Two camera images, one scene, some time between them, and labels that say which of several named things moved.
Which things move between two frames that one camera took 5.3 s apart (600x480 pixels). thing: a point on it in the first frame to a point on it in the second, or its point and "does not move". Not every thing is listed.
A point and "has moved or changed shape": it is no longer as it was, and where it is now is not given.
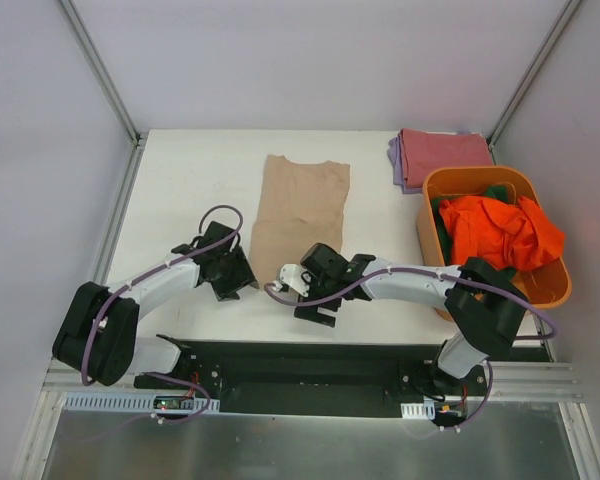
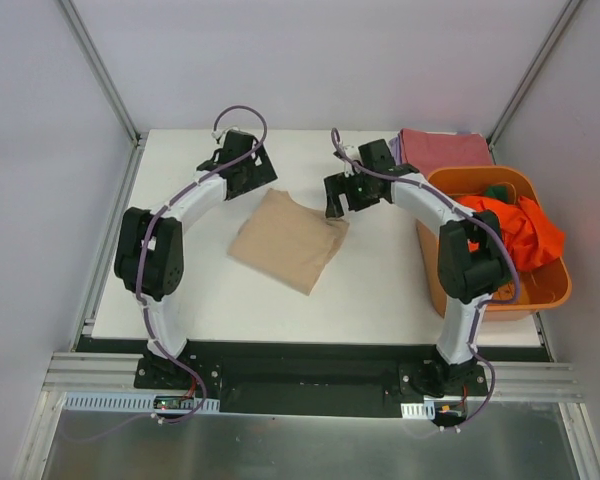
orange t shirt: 503,233 does not move
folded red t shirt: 424,150 does not move
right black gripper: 317,308 to 345,189
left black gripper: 237,281 to 253,176
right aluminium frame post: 532,73 does not move
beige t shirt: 301,204 has moved or changed shape
